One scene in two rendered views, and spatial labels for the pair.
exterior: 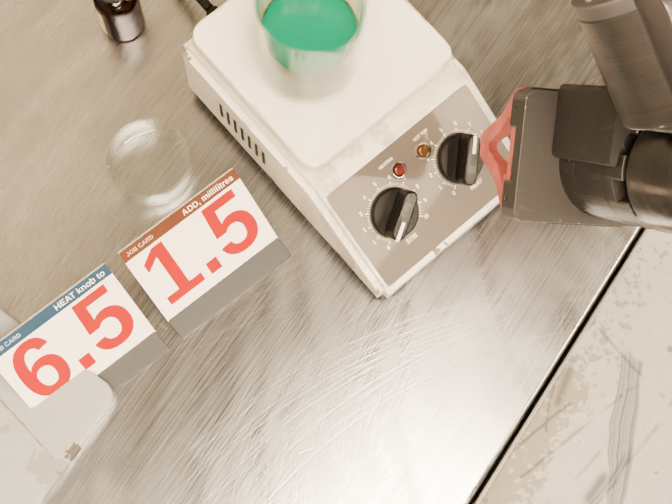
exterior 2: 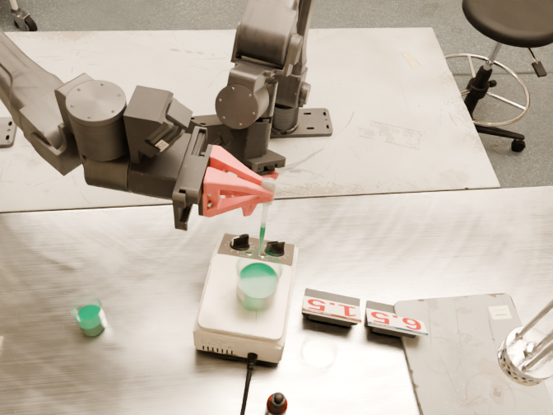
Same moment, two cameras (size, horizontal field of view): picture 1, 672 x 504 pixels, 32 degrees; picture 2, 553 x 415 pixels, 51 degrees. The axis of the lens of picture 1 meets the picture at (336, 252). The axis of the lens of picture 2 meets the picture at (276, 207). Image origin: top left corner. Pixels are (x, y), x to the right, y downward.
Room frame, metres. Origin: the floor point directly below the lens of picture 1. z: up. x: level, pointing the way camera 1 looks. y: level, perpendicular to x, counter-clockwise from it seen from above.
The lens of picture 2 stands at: (0.52, 0.34, 1.73)
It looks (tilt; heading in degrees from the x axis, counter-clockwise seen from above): 54 degrees down; 232
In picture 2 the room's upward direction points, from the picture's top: 7 degrees clockwise
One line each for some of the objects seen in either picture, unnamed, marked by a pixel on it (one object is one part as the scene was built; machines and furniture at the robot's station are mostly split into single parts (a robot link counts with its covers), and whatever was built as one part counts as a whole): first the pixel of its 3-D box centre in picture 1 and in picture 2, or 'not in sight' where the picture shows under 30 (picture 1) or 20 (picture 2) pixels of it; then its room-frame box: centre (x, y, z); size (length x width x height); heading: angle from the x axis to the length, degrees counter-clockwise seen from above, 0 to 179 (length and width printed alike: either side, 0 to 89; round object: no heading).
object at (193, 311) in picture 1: (206, 253); (332, 305); (0.18, 0.08, 0.92); 0.09 x 0.06 x 0.04; 138
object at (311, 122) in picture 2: not in sight; (282, 110); (0.04, -0.30, 0.94); 0.20 x 0.07 x 0.08; 155
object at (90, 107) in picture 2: not in sight; (87, 122); (0.43, -0.11, 1.27); 0.12 x 0.09 x 0.12; 108
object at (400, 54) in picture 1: (322, 46); (246, 296); (0.31, 0.03, 0.98); 0.12 x 0.12 x 0.01; 49
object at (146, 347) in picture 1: (78, 350); (396, 318); (0.11, 0.15, 0.92); 0.09 x 0.06 x 0.04; 138
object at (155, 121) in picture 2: not in sight; (165, 140); (0.38, -0.04, 1.28); 0.07 x 0.06 x 0.11; 49
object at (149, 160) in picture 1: (150, 162); (318, 352); (0.24, 0.13, 0.91); 0.06 x 0.06 x 0.02
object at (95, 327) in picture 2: not in sight; (90, 316); (0.51, -0.08, 0.93); 0.04 x 0.04 x 0.06
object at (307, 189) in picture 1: (346, 103); (248, 294); (0.29, 0.01, 0.94); 0.22 x 0.13 x 0.08; 49
